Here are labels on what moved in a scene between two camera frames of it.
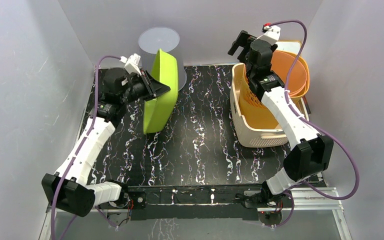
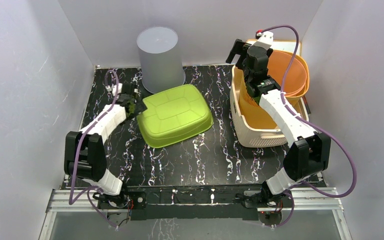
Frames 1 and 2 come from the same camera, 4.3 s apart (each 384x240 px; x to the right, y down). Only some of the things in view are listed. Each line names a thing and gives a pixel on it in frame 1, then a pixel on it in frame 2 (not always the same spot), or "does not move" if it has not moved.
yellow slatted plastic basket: x=253 y=112 does not move
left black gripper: x=153 y=88 to x=139 y=109
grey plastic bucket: x=151 y=40 does not move
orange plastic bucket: x=281 y=62 does not move
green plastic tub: x=159 y=111 to x=172 y=116
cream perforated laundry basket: x=252 y=136 does not move
